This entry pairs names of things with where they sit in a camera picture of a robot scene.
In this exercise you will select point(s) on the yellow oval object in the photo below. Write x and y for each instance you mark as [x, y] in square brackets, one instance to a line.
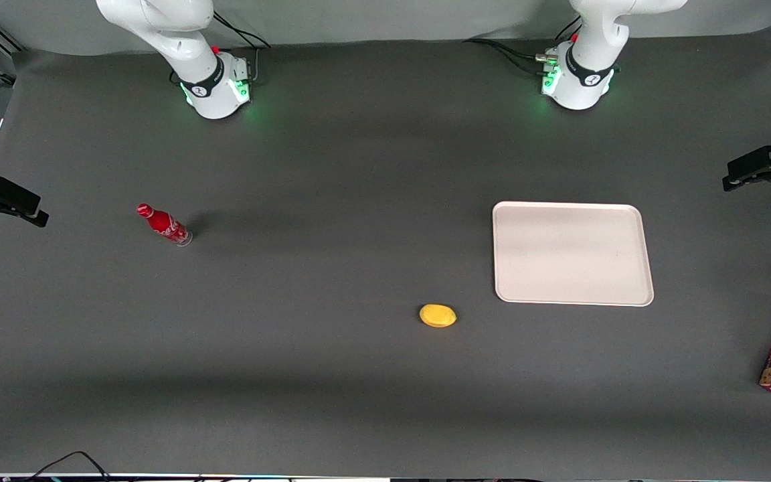
[438, 315]

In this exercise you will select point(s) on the red cola bottle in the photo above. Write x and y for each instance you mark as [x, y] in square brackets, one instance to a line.
[163, 224]

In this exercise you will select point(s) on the pale pink rectangular tray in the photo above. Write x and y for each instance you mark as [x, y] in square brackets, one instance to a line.
[571, 253]

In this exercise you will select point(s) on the black camera clamp mount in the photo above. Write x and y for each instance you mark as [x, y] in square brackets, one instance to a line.
[757, 166]
[14, 197]

